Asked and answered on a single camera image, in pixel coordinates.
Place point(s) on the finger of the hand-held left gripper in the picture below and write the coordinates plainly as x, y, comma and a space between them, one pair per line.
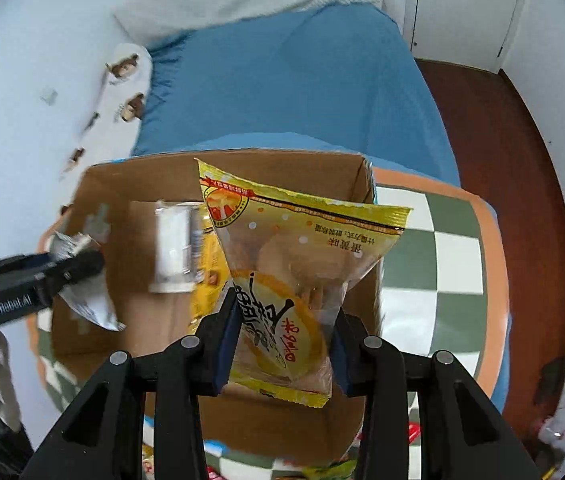
41, 261
77, 267

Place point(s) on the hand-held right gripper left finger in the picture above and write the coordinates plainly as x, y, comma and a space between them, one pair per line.
227, 347

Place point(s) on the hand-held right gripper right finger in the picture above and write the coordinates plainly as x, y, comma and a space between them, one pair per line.
341, 357

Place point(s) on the silver snack packet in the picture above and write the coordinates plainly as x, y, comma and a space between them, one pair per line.
90, 305

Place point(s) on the cardboard box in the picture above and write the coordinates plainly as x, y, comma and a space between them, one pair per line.
132, 320

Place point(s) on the yellow cookie bag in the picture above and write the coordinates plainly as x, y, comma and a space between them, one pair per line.
282, 260

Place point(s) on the long yellow snack packet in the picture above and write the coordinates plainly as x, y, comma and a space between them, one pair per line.
210, 272

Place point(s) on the white snack packet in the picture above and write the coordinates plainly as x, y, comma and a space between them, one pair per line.
175, 245

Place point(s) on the green white checkered blanket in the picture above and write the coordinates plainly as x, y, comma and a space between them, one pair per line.
437, 270

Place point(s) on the bear print pillow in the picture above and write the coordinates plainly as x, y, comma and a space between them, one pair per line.
137, 87

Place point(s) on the blue bed sheet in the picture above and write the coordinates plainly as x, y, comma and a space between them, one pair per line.
287, 85

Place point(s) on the white door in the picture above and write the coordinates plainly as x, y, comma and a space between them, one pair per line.
462, 5

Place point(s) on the white wall socket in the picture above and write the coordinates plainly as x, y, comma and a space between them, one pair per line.
49, 96

